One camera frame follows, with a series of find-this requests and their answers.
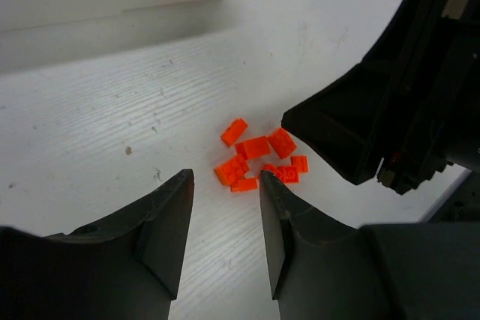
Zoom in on orange smooth lego tile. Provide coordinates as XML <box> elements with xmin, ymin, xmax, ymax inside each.
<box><xmin>235</xmin><ymin>136</ymin><xmax>271</xmax><ymax>160</ymax></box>

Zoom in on orange lego small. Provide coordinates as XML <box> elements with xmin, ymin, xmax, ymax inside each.
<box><xmin>230</xmin><ymin>178</ymin><xmax>258</xmax><ymax>193</ymax></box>

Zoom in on orange lego brick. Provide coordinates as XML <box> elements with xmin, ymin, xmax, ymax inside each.
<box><xmin>220</xmin><ymin>118</ymin><xmax>248</xmax><ymax>147</ymax></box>

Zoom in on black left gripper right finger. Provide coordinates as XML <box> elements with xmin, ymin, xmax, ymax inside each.
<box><xmin>259</xmin><ymin>172</ymin><xmax>479</xmax><ymax>319</ymax></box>

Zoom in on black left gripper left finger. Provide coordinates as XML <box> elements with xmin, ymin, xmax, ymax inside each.
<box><xmin>1</xmin><ymin>169</ymin><xmax>194</xmax><ymax>319</ymax></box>

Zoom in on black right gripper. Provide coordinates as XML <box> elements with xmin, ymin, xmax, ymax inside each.
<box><xmin>281</xmin><ymin>0</ymin><xmax>479</xmax><ymax>195</ymax></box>

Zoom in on white divided container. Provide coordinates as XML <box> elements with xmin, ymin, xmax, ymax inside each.
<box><xmin>1</xmin><ymin>0</ymin><xmax>241</xmax><ymax>74</ymax></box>

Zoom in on orange lego plate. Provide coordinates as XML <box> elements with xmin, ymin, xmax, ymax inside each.
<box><xmin>267</xmin><ymin>127</ymin><xmax>297</xmax><ymax>159</ymax></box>

